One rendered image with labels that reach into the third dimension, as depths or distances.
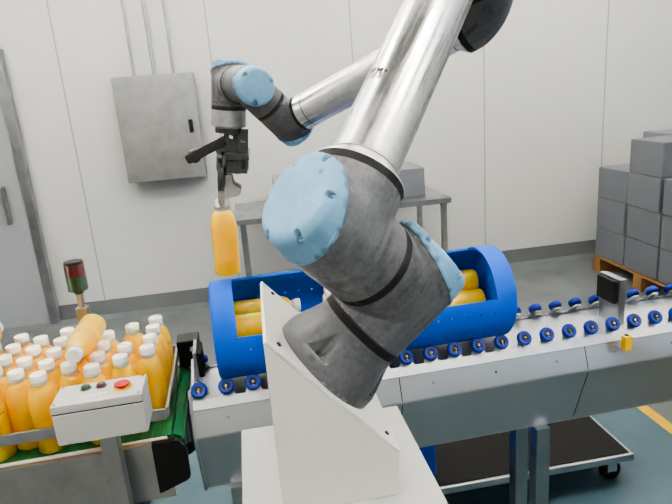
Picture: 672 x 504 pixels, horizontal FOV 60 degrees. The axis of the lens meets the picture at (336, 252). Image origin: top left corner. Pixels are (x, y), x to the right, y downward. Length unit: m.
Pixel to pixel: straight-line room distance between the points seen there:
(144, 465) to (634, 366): 1.49
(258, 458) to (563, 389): 1.15
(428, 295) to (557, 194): 4.99
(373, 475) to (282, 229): 0.43
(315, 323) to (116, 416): 0.68
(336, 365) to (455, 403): 0.98
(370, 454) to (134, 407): 0.67
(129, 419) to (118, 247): 3.83
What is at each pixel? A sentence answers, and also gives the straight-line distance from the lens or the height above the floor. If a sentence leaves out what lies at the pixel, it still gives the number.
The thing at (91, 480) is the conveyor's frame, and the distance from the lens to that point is 1.71.
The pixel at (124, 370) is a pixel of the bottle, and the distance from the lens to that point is 1.63.
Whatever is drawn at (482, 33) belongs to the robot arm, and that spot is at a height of 1.82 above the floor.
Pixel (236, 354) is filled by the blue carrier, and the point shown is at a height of 1.07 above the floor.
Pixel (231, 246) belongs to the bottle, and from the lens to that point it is 1.61.
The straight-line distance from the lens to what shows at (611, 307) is 2.12.
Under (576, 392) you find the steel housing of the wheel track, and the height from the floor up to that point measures 0.75.
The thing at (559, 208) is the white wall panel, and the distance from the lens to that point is 5.89.
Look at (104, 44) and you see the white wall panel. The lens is 5.09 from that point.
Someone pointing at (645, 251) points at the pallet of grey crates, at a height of 0.34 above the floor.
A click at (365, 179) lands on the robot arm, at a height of 1.61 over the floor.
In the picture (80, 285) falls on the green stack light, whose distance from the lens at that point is 2.08.
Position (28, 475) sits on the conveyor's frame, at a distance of 1.72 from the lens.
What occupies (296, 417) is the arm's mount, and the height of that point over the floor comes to 1.26.
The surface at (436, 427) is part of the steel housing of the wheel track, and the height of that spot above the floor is 0.71.
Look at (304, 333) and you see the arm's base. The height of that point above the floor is 1.37.
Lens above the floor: 1.73
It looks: 16 degrees down
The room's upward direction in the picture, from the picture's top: 5 degrees counter-clockwise
